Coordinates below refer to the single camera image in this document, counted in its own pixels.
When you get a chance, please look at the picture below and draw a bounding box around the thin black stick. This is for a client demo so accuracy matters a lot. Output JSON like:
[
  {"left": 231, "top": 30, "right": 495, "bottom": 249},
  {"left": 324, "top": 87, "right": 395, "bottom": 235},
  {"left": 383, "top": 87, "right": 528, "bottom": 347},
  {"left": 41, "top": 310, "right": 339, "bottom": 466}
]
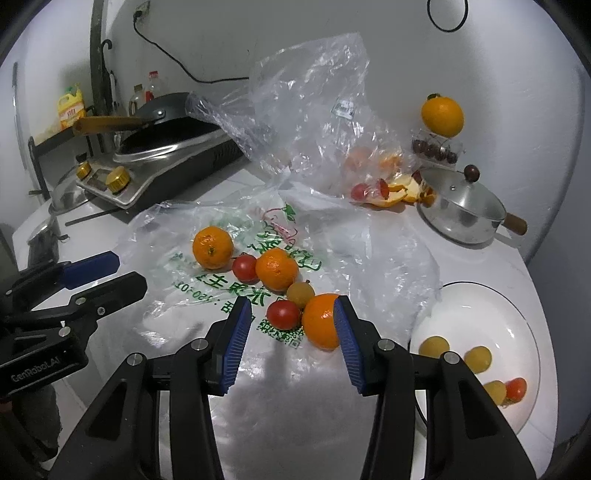
[{"left": 65, "top": 207, "right": 127, "bottom": 227}]

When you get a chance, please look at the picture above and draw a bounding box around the black wok with wooden handle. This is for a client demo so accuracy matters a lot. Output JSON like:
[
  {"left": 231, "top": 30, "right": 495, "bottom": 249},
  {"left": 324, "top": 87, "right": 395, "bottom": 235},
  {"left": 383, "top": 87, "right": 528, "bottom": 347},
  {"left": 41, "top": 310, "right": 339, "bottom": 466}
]
[{"left": 74, "top": 92, "right": 222, "bottom": 153}]

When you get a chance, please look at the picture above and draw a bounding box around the clear crumpled plastic bag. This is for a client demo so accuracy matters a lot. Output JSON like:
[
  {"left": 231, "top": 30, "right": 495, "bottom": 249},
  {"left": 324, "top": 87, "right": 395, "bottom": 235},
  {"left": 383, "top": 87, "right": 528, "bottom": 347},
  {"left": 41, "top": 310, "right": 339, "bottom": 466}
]
[{"left": 185, "top": 31, "right": 416, "bottom": 208}]

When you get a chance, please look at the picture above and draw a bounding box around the mandarin orange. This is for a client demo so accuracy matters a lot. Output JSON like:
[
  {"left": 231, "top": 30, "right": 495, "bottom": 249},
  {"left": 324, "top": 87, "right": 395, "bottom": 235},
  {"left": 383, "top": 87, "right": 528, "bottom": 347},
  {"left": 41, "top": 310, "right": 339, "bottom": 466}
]
[
  {"left": 302, "top": 293, "right": 342, "bottom": 350},
  {"left": 255, "top": 249, "right": 299, "bottom": 291},
  {"left": 192, "top": 226, "right": 235, "bottom": 271}
]

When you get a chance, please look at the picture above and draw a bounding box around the black metal rack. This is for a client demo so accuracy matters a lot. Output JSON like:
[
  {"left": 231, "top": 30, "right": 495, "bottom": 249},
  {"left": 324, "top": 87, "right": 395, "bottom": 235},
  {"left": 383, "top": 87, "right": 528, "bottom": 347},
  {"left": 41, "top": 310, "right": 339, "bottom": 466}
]
[{"left": 28, "top": 106, "right": 98, "bottom": 199}]

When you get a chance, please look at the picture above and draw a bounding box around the person's left forearm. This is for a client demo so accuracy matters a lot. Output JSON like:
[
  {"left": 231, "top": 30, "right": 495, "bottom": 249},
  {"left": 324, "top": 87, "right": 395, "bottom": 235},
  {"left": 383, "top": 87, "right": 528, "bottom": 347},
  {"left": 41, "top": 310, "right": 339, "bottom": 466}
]
[{"left": 0, "top": 385, "right": 63, "bottom": 467}]

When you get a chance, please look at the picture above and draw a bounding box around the black hood power cable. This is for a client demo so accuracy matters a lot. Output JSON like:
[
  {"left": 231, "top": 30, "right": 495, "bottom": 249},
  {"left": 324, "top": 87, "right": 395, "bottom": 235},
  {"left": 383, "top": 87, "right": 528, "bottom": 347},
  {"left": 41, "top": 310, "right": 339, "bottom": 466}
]
[{"left": 427, "top": 0, "right": 469, "bottom": 32}]

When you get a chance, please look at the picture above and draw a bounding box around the black cooker power cable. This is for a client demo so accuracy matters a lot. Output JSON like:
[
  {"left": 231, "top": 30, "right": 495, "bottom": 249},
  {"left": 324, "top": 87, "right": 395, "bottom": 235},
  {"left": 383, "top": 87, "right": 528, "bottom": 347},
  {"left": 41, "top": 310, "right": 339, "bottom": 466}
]
[{"left": 134, "top": 11, "right": 250, "bottom": 85}]

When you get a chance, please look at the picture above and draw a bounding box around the domed steel lid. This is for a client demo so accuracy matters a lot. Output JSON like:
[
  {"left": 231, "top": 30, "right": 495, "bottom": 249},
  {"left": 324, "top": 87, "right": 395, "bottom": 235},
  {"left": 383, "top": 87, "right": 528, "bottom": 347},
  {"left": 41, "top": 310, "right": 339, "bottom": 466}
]
[{"left": 48, "top": 164, "right": 93, "bottom": 214}]

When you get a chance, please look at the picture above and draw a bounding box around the clear box of dark grapes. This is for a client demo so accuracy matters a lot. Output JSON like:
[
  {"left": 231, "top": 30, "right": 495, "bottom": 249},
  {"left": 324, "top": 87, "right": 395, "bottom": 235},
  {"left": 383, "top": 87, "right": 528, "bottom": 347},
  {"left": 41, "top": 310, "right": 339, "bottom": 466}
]
[{"left": 411, "top": 131, "right": 465, "bottom": 164}]

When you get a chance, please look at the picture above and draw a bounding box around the orange peel pile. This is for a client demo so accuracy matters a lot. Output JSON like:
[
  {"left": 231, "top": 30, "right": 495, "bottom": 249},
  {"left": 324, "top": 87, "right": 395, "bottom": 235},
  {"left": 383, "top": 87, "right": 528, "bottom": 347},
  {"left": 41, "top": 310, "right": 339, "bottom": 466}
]
[{"left": 369, "top": 173, "right": 437, "bottom": 208}]

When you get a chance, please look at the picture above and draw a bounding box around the steel induction cooker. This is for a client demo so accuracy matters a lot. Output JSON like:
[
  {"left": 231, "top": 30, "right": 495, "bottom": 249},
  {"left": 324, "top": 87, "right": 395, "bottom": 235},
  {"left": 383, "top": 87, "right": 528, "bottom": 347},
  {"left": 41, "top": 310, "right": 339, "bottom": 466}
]
[{"left": 76, "top": 124, "right": 245, "bottom": 208}]

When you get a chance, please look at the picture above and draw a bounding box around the white plate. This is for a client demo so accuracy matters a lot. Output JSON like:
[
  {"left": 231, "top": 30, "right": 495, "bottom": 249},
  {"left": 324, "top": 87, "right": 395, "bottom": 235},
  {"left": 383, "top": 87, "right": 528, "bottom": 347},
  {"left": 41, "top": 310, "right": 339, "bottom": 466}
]
[{"left": 409, "top": 281, "right": 541, "bottom": 437}]

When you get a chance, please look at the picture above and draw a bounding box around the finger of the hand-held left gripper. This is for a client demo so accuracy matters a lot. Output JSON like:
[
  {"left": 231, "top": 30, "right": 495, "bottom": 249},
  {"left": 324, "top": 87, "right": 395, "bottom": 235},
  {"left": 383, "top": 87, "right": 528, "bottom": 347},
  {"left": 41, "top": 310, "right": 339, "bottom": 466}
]
[
  {"left": 9, "top": 250, "right": 122, "bottom": 302},
  {"left": 9, "top": 271, "right": 148, "bottom": 334}
]

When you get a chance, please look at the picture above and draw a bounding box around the green printed plastic bag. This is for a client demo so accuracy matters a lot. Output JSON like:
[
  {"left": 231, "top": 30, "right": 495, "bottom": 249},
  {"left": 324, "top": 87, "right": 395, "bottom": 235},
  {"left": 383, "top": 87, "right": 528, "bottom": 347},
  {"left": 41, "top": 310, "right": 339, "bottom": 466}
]
[{"left": 115, "top": 180, "right": 444, "bottom": 352}]

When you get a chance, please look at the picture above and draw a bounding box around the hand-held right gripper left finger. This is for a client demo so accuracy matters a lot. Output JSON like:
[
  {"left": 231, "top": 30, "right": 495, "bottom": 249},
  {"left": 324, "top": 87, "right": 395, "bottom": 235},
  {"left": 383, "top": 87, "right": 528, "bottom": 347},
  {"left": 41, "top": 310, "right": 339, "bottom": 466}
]
[{"left": 48, "top": 295, "right": 254, "bottom": 480}]

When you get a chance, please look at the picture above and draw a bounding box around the grey wall pipe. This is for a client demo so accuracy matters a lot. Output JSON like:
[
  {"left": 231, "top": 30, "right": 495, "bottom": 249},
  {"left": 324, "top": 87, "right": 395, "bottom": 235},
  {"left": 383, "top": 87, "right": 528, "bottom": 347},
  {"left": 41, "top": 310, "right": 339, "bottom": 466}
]
[{"left": 90, "top": 0, "right": 112, "bottom": 153}]

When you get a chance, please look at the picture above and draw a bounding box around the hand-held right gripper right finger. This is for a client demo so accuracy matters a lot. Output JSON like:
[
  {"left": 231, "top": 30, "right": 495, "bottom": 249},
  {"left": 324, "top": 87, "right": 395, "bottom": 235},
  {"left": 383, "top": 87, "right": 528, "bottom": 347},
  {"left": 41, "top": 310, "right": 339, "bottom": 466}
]
[{"left": 333, "top": 295, "right": 539, "bottom": 480}]

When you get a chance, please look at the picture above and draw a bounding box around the small yellow-green fruit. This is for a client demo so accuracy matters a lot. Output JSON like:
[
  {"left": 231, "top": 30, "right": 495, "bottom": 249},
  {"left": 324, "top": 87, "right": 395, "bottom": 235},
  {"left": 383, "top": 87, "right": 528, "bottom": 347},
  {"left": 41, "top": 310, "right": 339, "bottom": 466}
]
[
  {"left": 481, "top": 380, "right": 508, "bottom": 406},
  {"left": 463, "top": 346, "right": 492, "bottom": 374},
  {"left": 286, "top": 282, "right": 316, "bottom": 309},
  {"left": 419, "top": 336, "right": 450, "bottom": 358}
]

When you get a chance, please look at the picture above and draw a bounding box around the steel pot with lid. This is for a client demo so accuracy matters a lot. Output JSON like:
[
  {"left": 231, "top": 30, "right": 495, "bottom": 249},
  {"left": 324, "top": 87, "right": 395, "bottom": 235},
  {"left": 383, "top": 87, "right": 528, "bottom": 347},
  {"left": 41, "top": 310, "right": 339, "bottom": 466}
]
[{"left": 416, "top": 164, "right": 528, "bottom": 245}]

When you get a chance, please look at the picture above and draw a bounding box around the large orange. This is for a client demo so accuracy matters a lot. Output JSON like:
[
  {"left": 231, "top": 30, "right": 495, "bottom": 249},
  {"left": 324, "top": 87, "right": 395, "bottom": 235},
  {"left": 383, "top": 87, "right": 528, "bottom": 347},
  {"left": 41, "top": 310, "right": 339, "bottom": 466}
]
[{"left": 420, "top": 93, "right": 465, "bottom": 138}]

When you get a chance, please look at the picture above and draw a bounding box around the yellow cooking oil bottle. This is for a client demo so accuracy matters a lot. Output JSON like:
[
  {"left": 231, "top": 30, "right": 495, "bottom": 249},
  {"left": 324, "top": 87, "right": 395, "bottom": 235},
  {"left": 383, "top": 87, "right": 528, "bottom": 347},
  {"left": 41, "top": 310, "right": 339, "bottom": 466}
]
[{"left": 58, "top": 83, "right": 86, "bottom": 131}]

